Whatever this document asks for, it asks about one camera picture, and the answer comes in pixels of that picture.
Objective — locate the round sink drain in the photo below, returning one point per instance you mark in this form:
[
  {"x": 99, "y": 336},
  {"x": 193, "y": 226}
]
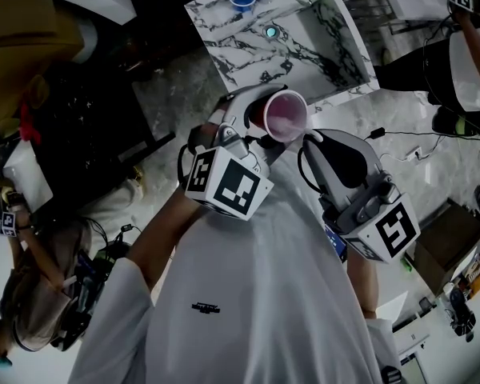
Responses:
[{"x": 271, "y": 31}]

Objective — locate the marble sink basin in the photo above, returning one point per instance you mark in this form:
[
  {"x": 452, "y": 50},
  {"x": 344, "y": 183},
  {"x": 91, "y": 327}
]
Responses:
[{"x": 288, "y": 50}]

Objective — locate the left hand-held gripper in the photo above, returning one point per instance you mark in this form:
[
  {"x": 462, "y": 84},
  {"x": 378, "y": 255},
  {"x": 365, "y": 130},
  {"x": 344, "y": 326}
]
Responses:
[{"x": 228, "y": 182}]

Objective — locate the pink plastic cup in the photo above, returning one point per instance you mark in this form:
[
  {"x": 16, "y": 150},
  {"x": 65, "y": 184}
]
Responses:
[{"x": 284, "y": 114}]

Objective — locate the brown cardboard box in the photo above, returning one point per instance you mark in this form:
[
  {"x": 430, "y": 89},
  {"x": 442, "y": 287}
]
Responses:
[{"x": 20, "y": 54}]

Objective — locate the dark storage box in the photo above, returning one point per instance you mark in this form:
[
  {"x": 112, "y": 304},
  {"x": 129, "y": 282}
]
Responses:
[{"x": 448, "y": 242}]

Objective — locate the person's right forearm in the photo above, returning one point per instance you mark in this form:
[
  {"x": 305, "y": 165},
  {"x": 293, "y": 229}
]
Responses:
[{"x": 362, "y": 282}]

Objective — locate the black power adapter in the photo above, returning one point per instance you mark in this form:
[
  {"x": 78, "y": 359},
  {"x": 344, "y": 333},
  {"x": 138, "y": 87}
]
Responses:
[{"x": 377, "y": 133}]

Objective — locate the white power strip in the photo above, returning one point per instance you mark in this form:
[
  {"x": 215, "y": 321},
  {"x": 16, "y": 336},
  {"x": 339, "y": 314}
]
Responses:
[{"x": 415, "y": 153}]

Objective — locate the person's left forearm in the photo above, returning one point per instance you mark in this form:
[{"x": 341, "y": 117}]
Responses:
[{"x": 160, "y": 238}]

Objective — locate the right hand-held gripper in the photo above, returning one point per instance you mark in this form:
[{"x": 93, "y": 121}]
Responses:
[{"x": 378, "y": 222}]

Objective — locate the person's white t-shirt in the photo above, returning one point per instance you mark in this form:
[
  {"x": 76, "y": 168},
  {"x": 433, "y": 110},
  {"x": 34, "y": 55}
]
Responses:
[{"x": 260, "y": 294}]

